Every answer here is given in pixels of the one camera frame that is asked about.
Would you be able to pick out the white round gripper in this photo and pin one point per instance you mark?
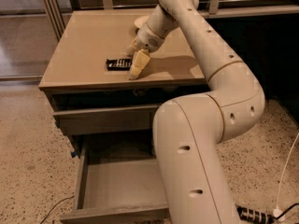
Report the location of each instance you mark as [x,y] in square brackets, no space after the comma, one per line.
[147,40]

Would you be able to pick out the black rxbar chocolate wrapper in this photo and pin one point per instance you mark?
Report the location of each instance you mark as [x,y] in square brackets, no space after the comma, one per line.
[122,64]

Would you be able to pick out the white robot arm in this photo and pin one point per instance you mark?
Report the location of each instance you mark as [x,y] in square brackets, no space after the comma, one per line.
[187,129]

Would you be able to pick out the closed grey top drawer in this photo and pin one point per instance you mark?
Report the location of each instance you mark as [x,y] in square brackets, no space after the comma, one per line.
[105,120]

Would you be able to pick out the grey drawer cabinet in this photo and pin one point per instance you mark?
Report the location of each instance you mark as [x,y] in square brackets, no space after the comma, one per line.
[77,76]

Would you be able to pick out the open grey middle drawer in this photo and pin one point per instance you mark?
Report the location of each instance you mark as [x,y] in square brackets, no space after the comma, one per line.
[118,181]

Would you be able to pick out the white ceramic bowl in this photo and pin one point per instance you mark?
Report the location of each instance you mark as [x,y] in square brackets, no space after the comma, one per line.
[140,21]

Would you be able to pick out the black power strip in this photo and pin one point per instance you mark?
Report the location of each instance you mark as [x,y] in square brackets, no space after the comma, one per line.
[254,217]

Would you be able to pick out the white wall plug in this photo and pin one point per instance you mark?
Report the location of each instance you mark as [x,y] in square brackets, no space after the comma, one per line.
[278,215]

